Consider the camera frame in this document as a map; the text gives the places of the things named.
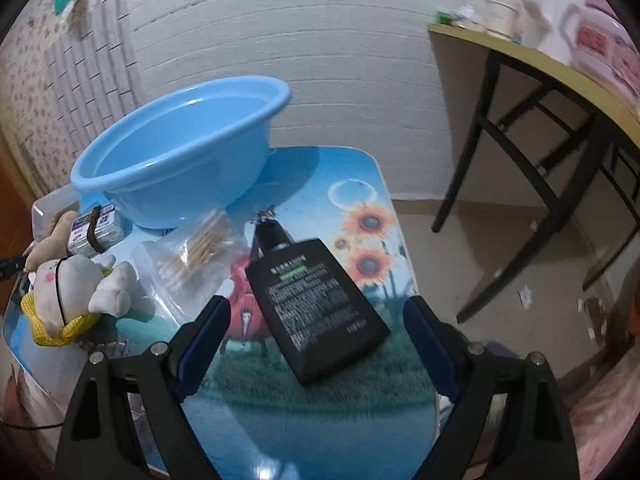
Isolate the white bunny plush yellow net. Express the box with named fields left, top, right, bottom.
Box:
left=21, top=255, right=155, bottom=347

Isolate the bag of cotton swabs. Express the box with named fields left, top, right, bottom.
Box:
left=131, top=208, right=246, bottom=325

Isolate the tan bear plush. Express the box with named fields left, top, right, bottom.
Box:
left=24, top=210, right=78, bottom=272

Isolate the card box with brown strap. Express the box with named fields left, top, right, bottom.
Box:
left=67, top=204, right=129, bottom=258

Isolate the black lotion bottle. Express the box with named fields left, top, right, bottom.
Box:
left=246, top=219, right=390, bottom=387

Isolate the light blue plastic basin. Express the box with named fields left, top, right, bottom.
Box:
left=70, top=76, right=291, bottom=230

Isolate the yellow side table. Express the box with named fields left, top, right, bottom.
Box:
left=427, top=24, right=639, bottom=323

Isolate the pink white plastic bag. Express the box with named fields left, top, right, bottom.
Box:
left=565, top=0, right=639, bottom=110

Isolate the white paper cup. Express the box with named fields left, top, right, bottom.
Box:
left=485, top=0, right=520, bottom=40

